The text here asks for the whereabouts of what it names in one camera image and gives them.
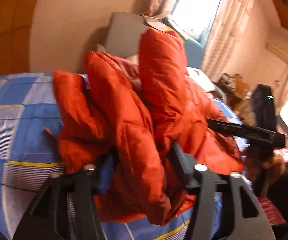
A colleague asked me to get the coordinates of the bright window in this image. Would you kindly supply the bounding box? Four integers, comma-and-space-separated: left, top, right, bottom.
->
171, 0, 226, 41

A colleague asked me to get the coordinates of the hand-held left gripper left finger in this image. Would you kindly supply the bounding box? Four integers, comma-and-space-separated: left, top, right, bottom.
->
13, 152, 121, 240

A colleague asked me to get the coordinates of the white printed pillow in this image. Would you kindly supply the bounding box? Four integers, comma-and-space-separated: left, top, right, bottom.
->
186, 66, 217, 93

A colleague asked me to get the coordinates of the grey yellow blue headboard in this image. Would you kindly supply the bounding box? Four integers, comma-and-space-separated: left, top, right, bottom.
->
103, 11, 205, 71

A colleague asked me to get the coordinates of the bed with blue plaid sheet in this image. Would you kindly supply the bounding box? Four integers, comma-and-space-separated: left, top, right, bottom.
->
0, 72, 250, 240

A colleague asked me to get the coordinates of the wall air conditioner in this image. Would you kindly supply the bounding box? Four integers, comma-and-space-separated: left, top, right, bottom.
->
265, 42, 288, 65

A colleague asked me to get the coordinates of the orange puffer jacket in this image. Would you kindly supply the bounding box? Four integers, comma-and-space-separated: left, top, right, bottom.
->
43, 27, 245, 227

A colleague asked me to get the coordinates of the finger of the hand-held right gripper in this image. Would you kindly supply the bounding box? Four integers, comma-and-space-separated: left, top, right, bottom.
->
206, 118, 286, 150

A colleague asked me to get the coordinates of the pink cloth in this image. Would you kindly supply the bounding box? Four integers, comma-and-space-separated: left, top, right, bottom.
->
256, 147, 288, 227

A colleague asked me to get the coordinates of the wooden wardrobe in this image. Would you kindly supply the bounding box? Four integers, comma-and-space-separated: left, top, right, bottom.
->
0, 0, 46, 78

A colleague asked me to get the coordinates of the cluttered wooden desk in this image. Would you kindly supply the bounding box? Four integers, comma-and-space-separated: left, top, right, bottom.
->
216, 73, 251, 107

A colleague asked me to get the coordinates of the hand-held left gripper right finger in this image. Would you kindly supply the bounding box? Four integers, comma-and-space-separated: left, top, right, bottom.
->
171, 141, 277, 240

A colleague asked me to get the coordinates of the person's right hand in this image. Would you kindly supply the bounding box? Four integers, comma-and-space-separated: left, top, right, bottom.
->
243, 149, 288, 181

